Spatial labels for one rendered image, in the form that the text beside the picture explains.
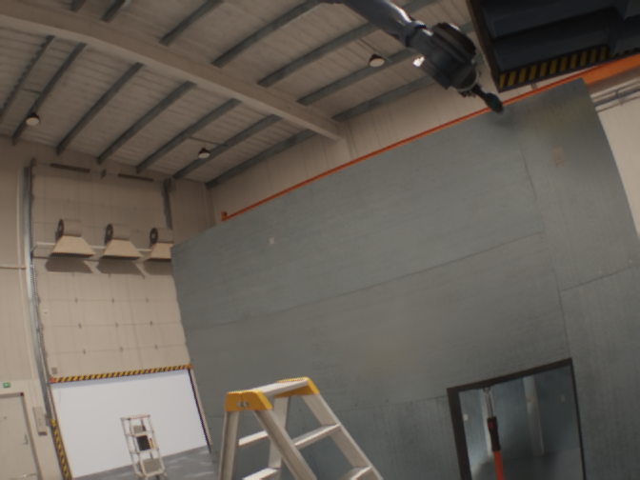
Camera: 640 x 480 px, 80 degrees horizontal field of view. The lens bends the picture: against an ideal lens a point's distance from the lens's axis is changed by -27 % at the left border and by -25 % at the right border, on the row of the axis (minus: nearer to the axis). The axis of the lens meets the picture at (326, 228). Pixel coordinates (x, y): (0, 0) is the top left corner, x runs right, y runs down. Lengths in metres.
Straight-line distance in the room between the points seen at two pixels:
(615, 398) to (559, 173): 0.95
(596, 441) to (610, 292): 0.62
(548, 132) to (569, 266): 0.54
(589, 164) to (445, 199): 0.68
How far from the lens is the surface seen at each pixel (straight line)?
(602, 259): 1.92
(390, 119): 12.17
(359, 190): 2.26
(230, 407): 1.80
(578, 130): 1.99
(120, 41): 8.49
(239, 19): 8.93
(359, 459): 1.96
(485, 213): 2.00
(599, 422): 2.03
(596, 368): 1.97
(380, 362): 2.22
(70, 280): 11.69
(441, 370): 2.10
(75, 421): 11.53
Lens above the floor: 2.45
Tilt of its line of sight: 13 degrees up
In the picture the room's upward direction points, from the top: 12 degrees counter-clockwise
